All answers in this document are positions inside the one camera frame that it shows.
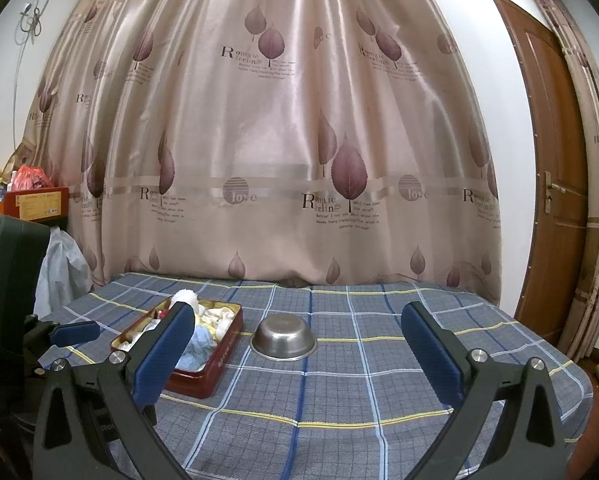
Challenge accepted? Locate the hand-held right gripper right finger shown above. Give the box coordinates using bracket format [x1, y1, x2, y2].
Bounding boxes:
[401, 302, 567, 480]

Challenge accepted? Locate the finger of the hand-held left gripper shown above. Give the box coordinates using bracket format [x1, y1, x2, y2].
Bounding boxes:
[24, 314, 101, 357]
[82, 390, 159, 455]

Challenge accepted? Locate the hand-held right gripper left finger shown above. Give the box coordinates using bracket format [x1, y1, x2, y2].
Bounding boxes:
[32, 302, 196, 480]

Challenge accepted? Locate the light blue fluffy sock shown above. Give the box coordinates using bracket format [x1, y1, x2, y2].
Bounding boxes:
[176, 327, 221, 372]

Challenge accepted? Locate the red metal tin box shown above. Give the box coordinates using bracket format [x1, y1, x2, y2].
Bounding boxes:
[110, 297, 244, 401]

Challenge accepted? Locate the cream cloth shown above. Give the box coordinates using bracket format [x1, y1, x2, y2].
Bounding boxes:
[199, 306, 236, 332]

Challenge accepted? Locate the white plastic bag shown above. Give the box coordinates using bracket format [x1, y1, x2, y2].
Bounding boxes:
[33, 226, 94, 320]

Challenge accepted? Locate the grey plaid bed sheet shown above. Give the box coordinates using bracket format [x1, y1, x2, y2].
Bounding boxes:
[29, 272, 595, 480]

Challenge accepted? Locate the orange cardboard box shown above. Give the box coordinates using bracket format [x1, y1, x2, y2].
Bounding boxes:
[3, 186, 71, 222]

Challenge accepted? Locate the red plastic bag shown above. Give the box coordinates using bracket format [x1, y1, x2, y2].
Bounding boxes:
[15, 164, 54, 192]

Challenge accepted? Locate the stainless steel bowl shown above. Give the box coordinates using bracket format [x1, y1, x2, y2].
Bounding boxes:
[250, 314, 319, 362]

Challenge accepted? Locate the brown wooden door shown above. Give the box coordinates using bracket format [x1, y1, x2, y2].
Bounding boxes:
[486, 0, 594, 361]

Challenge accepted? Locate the beige leaf print curtain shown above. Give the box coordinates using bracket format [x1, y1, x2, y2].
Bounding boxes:
[22, 0, 503, 306]

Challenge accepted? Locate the white cable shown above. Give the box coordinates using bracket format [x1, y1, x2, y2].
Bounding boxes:
[9, 0, 47, 161]

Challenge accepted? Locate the brass door handle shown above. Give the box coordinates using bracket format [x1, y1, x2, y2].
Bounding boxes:
[543, 171, 569, 213]

